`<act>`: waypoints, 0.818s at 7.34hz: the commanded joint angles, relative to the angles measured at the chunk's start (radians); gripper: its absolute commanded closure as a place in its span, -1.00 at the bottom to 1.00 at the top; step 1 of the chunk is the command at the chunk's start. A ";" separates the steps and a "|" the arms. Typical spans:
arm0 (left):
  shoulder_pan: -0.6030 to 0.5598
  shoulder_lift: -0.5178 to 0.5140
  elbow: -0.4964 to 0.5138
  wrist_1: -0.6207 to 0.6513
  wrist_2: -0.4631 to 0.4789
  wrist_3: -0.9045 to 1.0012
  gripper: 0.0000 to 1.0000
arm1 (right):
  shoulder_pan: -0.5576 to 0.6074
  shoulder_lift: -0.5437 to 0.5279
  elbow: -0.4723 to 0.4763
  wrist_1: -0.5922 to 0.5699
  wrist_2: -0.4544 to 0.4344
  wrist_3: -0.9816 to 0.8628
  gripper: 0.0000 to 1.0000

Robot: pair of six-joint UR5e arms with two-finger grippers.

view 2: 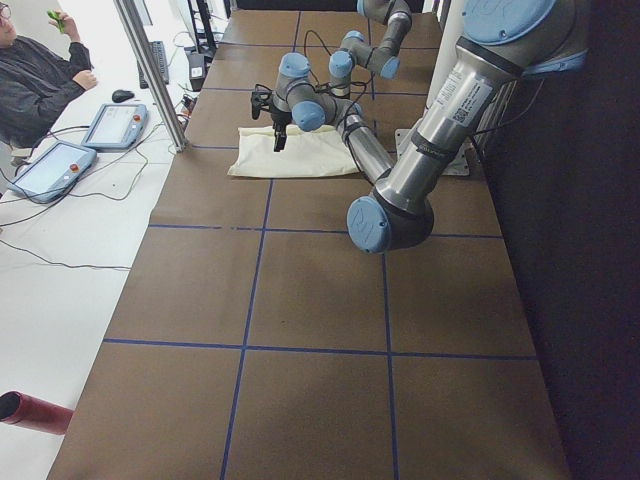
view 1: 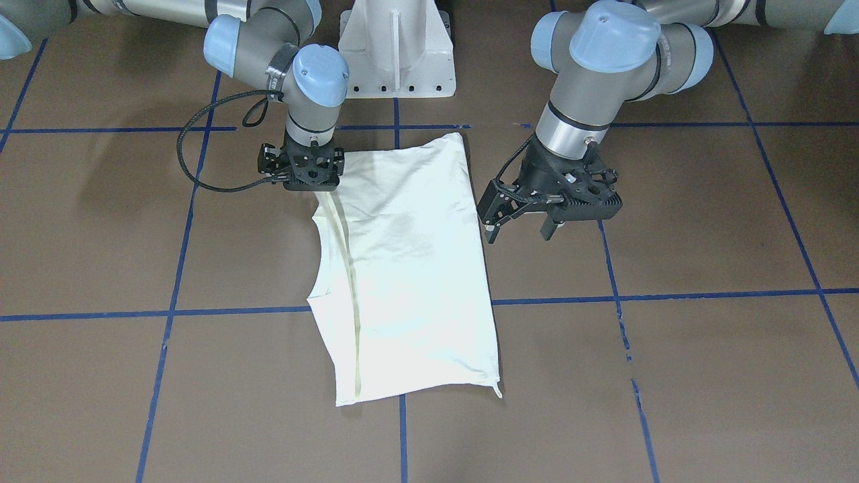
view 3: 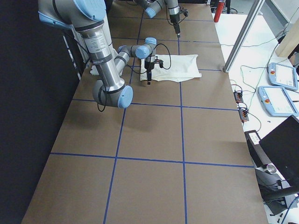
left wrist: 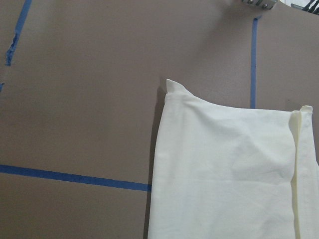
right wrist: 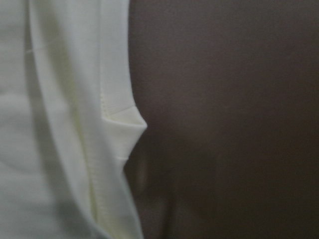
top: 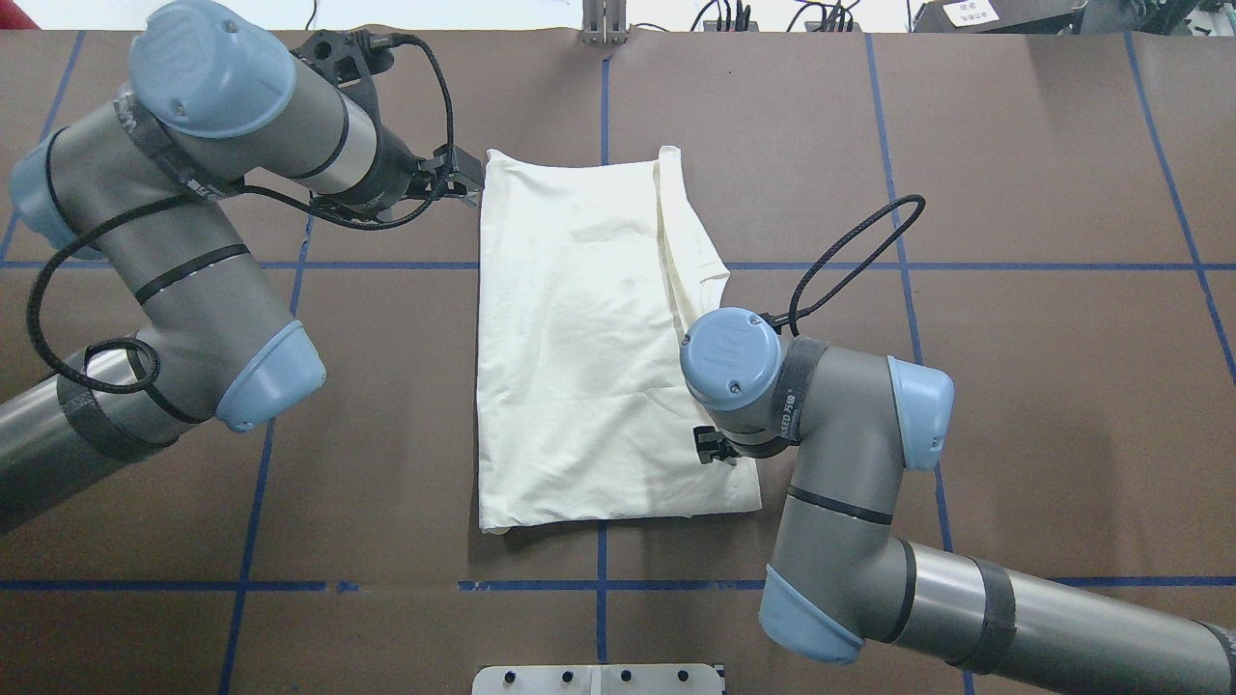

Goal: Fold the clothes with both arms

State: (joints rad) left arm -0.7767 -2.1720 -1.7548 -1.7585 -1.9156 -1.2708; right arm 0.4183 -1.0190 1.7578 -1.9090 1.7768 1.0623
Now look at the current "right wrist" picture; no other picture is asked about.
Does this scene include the cream long-sleeve cat shirt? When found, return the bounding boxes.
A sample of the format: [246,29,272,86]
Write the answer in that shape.
[0,0,147,239]

